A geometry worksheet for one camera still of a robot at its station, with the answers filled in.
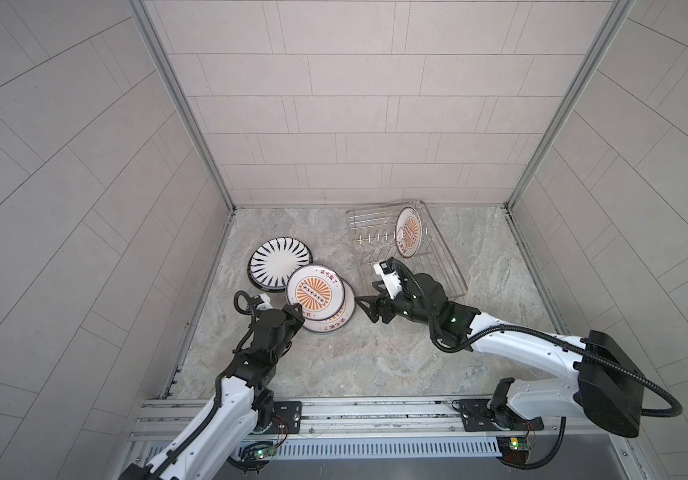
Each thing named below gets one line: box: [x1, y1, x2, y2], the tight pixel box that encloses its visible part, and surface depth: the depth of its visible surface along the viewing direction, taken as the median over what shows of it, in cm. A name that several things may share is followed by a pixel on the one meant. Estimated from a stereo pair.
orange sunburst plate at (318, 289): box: [286, 264, 346, 321], surface depth 86 cm
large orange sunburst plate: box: [286, 265, 345, 321], surface depth 86 cm
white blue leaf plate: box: [248, 237, 313, 293], surface depth 101 cm
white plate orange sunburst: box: [395, 206, 423, 259], surface depth 101 cm
